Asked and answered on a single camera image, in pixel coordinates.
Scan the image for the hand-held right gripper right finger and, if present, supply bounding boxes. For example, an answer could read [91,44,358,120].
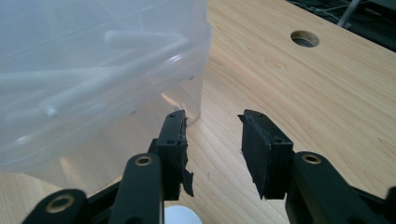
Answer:
[237,108,295,201]

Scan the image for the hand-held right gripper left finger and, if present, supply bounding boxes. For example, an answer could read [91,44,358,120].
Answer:
[148,109,195,202]

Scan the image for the small white round jar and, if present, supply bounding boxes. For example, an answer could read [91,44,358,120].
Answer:
[163,204,204,224]

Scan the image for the clear plastic storage box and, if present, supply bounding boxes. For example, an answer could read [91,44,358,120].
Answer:
[0,0,213,195]

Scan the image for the grey metal stand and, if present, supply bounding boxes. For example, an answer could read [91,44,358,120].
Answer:
[336,0,363,29]

